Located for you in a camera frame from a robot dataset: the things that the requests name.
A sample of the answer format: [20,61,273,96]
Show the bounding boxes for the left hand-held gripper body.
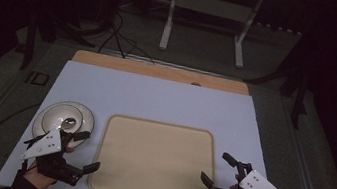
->
[16,123,91,189]

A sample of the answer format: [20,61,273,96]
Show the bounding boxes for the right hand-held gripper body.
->
[210,156,295,189]

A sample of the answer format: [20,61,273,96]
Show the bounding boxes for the black floor cables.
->
[96,9,163,65]

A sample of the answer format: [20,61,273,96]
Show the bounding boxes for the black floor socket box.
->
[24,69,51,89]

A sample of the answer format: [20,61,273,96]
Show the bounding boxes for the beige rectangular tray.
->
[86,110,226,189]

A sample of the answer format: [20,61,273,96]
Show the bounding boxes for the white metal stand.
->
[157,0,266,72]

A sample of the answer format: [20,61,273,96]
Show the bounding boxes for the person's left hand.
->
[20,139,76,189]

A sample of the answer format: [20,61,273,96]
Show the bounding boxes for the pale blue table mat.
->
[0,51,296,189]

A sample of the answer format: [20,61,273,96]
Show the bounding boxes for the metal spoon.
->
[44,113,79,139]

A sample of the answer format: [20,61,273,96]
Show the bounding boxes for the wooden table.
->
[69,48,253,97]

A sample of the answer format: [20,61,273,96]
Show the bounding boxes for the white round plate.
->
[29,95,99,153]

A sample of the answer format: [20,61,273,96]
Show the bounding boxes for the black tripod stand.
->
[238,17,322,132]

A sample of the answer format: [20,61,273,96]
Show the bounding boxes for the black stand post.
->
[19,7,42,72]

